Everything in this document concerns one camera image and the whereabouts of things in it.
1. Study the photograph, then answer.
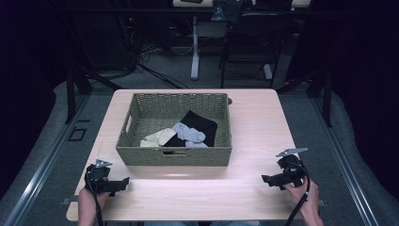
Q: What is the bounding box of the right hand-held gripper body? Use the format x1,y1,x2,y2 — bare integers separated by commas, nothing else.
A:
275,147,310,188

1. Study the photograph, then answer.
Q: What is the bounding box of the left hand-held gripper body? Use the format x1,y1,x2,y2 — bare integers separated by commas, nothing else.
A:
84,158,113,193

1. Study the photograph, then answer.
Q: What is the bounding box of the cream sock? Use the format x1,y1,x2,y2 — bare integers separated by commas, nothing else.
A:
139,127,178,148

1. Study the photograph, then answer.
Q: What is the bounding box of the green woven basket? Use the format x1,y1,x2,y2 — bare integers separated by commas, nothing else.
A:
115,92,233,168

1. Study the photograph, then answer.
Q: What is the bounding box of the black cloth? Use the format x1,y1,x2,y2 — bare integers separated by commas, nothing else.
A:
163,109,218,148

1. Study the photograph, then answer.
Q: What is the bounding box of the person's left hand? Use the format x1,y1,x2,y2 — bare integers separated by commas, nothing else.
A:
78,187,111,210

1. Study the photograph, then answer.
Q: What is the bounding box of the person's right hand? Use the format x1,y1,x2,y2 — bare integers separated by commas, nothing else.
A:
283,178,321,218

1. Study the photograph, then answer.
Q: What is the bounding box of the black metal stand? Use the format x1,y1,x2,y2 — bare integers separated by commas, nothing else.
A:
275,67,334,128
64,62,124,124

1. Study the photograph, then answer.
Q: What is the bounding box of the white desk foot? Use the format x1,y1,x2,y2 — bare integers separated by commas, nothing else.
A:
262,63,274,80

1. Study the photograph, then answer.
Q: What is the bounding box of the black chair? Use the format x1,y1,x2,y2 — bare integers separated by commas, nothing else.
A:
217,10,295,89

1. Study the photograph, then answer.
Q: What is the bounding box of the white desk leg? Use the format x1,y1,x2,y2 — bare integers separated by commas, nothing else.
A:
190,15,201,81

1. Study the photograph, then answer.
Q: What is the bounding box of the dark green bag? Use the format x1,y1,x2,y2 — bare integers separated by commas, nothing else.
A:
211,0,245,24

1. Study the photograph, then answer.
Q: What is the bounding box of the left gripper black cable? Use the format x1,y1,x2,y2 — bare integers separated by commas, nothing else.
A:
85,171,104,226

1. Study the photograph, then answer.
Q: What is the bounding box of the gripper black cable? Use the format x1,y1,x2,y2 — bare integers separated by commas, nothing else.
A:
284,161,311,226
85,171,104,226

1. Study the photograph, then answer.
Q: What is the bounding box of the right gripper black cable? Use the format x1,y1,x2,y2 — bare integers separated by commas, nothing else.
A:
284,161,311,226

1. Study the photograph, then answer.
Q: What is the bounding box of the black floor socket frame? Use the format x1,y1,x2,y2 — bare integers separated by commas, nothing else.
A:
67,126,88,142

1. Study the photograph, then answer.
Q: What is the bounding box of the metal floor rail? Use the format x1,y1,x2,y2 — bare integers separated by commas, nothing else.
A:
310,93,381,226
2,93,92,226

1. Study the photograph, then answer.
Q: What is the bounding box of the bundle of floor cables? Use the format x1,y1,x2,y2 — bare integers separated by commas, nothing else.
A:
119,15,190,89

